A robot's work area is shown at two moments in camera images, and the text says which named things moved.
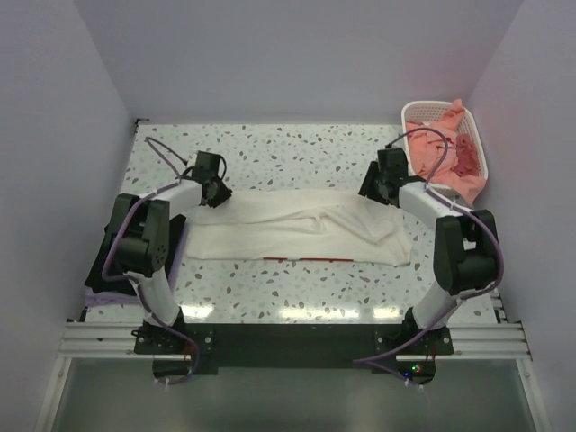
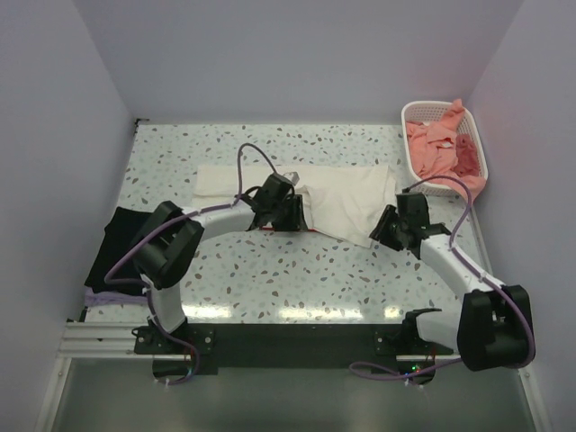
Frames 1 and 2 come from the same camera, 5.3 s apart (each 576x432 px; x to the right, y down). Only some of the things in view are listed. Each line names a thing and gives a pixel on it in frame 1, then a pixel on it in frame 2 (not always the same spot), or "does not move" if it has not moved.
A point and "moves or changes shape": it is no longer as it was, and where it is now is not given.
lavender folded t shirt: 94,300 does not move
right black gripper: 373,188 -> 385,226
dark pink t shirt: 468,164 does not move
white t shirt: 327,225 moves or changes shape
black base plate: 187,352 does not move
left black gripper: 218,193 -> 292,214
